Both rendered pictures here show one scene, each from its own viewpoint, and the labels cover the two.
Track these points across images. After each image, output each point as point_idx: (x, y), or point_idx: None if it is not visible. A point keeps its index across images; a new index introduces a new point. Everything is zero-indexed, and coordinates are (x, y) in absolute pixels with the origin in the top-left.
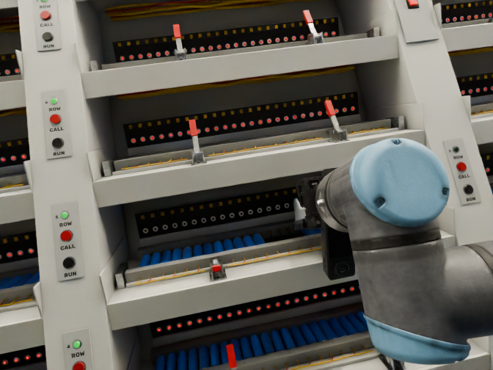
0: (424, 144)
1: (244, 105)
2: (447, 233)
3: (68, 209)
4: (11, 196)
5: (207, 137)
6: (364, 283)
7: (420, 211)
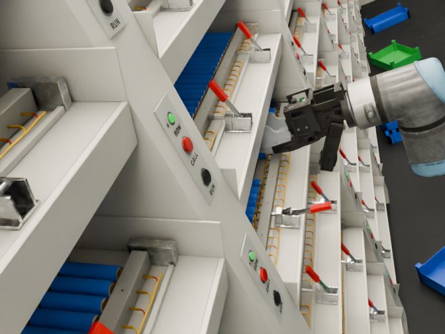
0: (281, 45)
1: None
2: None
3: (249, 247)
4: (219, 281)
5: None
6: (435, 144)
7: None
